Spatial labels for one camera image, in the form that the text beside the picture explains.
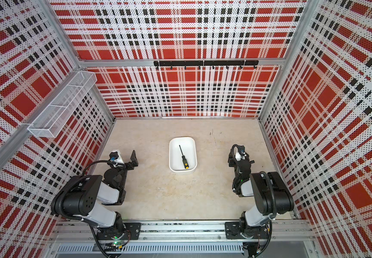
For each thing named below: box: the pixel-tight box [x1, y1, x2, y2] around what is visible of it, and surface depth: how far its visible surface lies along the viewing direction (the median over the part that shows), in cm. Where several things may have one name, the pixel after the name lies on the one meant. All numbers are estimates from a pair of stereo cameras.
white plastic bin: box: [168, 136, 198, 174], surface depth 103 cm
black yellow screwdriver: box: [178, 144, 190, 170], surface depth 97 cm
